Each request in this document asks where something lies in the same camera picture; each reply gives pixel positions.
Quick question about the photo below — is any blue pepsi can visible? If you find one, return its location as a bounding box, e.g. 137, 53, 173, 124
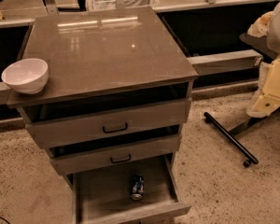
131, 175, 144, 201

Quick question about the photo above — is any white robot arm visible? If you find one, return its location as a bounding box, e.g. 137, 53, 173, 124
246, 2, 280, 119

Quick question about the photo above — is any grey drawer cabinet with counter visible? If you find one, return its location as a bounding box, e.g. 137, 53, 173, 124
7, 6, 199, 224

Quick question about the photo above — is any top grey drawer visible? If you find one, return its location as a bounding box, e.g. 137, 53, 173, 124
26, 98, 191, 148

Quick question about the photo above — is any middle grey drawer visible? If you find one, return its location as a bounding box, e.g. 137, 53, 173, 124
50, 134, 181, 175

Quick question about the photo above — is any open bottom grey drawer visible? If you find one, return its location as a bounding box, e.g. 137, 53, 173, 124
73, 156, 190, 224

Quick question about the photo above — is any black table with wheeled base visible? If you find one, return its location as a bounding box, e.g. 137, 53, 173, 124
203, 35, 277, 167

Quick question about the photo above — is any white bowl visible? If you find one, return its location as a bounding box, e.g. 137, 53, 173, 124
1, 58, 49, 94

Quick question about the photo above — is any white wire basket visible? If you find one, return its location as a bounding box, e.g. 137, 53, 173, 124
86, 0, 160, 11

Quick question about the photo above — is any grey side rail ledge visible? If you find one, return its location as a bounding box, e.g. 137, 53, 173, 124
188, 49, 263, 76

